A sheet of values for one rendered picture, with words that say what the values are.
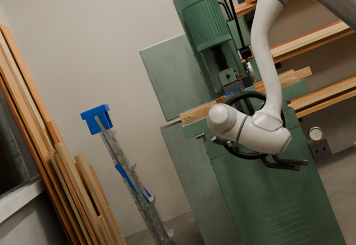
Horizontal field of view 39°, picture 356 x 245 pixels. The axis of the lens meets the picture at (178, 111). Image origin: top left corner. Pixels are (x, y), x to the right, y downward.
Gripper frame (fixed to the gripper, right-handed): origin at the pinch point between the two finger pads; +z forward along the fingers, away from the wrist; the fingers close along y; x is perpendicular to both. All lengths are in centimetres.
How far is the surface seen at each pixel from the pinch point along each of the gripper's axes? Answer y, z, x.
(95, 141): 112, 240, -103
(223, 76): -9.3, 25.4, -36.8
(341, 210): -51, 133, 36
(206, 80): -2, 47, -46
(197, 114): 8.8, 33.6, -26.0
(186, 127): 15.5, 19.9, -18.1
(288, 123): -28.4, 25.2, -3.7
